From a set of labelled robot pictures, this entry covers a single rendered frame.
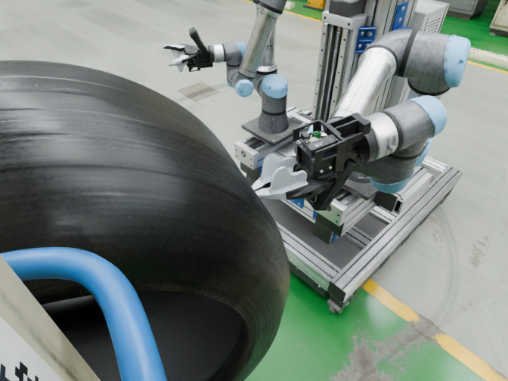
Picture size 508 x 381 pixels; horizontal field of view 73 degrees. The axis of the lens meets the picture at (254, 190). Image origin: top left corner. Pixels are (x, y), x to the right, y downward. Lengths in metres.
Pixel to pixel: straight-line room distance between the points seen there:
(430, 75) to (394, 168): 0.37
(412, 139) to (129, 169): 0.48
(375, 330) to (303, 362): 0.39
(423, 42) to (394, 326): 1.34
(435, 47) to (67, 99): 0.84
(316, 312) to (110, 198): 1.64
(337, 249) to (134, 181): 1.60
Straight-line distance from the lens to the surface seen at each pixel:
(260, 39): 1.48
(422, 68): 1.00
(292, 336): 1.78
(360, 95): 0.82
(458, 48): 1.00
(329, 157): 0.53
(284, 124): 1.65
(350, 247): 1.85
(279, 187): 0.53
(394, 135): 0.61
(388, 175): 0.71
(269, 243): 0.38
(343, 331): 1.83
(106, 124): 0.33
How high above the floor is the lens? 1.60
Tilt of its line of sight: 42 degrees down
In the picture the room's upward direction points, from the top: straight up
